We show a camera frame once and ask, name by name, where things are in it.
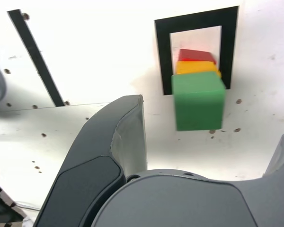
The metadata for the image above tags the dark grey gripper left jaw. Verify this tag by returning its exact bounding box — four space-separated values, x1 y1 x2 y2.
34 94 149 227

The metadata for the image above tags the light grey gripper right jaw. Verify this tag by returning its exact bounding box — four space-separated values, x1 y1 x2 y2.
91 127 284 227

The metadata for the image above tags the green cube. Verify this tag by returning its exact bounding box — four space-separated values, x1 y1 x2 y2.
171 72 227 131

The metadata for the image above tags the yellow cube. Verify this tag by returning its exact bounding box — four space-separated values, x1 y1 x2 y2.
176 61 222 79

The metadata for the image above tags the red cube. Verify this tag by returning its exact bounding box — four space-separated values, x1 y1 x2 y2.
178 48 217 64

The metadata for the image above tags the black tape square outline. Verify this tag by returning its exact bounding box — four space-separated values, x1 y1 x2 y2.
154 6 240 96

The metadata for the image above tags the black tape strip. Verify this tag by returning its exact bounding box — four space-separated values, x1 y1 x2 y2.
7 9 66 107

